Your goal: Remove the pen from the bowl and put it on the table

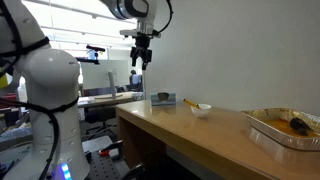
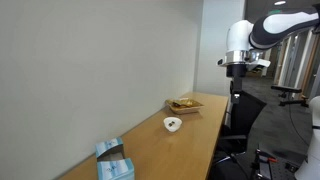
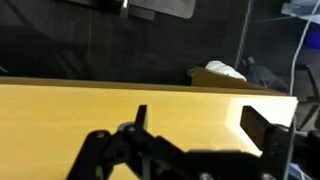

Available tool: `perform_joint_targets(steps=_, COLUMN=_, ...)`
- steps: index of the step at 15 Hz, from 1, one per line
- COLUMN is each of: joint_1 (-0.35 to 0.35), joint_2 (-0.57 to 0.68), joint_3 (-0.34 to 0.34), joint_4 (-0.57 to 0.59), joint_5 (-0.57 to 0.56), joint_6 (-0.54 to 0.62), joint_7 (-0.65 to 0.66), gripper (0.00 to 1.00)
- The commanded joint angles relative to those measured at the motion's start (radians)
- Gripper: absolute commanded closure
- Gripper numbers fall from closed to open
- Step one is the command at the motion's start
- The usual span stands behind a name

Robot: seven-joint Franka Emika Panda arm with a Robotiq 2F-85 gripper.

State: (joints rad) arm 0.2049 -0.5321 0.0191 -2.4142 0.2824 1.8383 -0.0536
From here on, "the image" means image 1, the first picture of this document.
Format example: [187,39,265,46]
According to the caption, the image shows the seated person in background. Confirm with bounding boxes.
[129,70,142,92]

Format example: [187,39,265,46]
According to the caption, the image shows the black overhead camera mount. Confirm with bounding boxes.
[76,45,105,65]

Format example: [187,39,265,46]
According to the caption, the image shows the black office chair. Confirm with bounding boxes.
[83,87,118,136]

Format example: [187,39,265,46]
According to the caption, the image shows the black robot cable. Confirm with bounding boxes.
[0,0,80,180]

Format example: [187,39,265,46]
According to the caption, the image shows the background desk with monitor stand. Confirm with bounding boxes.
[78,70,143,108]

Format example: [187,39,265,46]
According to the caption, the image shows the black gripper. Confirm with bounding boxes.
[130,35,152,70]

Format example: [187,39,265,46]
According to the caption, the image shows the blue box with dark object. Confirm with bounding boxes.
[150,92,176,106]

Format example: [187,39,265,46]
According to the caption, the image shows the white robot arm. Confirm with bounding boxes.
[0,0,90,180]

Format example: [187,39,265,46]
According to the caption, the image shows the yellow pen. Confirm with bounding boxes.
[183,98,201,109]

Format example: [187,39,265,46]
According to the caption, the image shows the dark object in tray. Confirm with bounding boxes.
[289,118,310,136]

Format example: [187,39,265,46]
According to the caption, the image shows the black clamp with red handle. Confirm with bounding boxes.
[98,140,123,156]

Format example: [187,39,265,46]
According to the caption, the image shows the aluminium foil tray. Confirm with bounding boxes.
[243,108,320,151]

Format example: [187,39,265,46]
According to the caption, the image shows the small white bowl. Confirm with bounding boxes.
[191,104,211,118]

